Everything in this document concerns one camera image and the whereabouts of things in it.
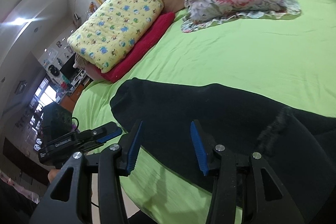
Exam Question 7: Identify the black pants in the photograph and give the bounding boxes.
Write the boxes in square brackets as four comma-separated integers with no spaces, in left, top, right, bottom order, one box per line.
[110,79,335,223]

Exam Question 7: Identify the left hand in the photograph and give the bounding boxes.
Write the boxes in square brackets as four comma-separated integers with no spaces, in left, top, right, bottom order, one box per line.
[48,169,60,184]

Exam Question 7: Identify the yellow patterned folded blanket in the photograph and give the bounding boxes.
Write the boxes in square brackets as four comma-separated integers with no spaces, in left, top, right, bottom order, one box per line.
[67,0,164,73]

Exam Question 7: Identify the red folded blanket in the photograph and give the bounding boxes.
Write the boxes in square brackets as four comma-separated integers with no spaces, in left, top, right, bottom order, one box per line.
[84,12,175,83]

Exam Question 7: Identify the green bed sheet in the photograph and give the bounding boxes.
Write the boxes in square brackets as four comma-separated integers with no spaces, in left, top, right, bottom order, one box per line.
[71,0,336,224]

